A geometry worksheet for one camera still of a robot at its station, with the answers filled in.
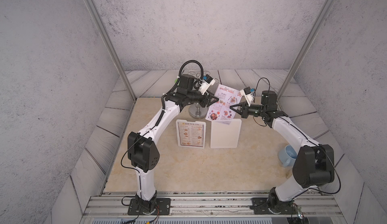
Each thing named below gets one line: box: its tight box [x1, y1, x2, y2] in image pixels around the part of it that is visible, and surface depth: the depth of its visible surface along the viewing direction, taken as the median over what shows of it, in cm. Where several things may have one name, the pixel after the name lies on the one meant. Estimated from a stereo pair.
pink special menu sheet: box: [205, 83, 242, 122], surface depth 82 cm
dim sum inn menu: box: [175, 119, 207, 149], surface depth 88 cm
